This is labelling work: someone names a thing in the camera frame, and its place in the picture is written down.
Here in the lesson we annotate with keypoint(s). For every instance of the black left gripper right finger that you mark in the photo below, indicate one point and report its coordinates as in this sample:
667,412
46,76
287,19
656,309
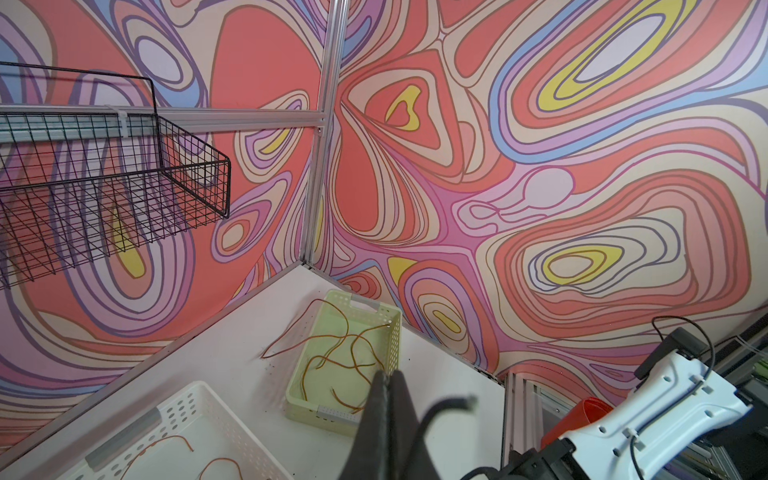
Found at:
403,426

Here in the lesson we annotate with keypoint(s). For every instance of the large green perforated basket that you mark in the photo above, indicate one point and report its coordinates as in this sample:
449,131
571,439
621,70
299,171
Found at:
351,339

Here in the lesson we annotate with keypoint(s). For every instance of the red bucket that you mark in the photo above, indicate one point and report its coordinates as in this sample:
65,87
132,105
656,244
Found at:
587,411

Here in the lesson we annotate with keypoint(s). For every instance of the white perforated basket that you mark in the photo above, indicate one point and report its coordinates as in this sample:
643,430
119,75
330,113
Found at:
191,435

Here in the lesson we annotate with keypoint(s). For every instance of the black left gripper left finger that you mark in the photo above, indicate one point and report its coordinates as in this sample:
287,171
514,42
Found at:
369,455

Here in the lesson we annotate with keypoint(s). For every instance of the black wire basket back wall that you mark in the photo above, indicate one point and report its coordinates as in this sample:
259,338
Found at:
79,184

